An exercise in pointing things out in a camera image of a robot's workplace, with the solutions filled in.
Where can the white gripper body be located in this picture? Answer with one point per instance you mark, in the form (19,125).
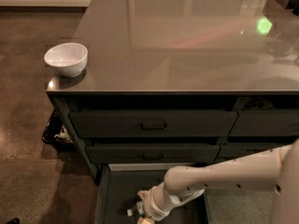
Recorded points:
(151,203)

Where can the clear plastic water bottle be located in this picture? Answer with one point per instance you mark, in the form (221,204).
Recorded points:
(136,209)

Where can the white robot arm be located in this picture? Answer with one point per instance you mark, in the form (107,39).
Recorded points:
(275,169)

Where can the open bottom left drawer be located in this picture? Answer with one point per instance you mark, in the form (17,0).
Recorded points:
(118,192)

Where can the middle left dark drawer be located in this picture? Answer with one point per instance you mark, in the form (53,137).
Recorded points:
(152,153)

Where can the dark drawer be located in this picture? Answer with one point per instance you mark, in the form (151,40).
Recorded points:
(230,151)
(266,123)
(152,123)
(152,153)

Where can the top left dark drawer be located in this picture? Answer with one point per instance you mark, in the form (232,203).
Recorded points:
(152,123)

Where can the middle right dark drawer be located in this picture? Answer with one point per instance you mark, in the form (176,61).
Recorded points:
(230,151)

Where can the top right dark drawer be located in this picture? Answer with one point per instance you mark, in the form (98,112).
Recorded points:
(266,123)

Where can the black bin beside cabinet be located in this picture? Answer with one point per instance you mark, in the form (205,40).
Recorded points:
(55,135)

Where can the white ceramic bowl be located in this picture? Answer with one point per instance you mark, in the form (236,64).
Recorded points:
(67,59)

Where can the dark cabinet frame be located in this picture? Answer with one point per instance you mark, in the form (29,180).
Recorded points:
(70,101)

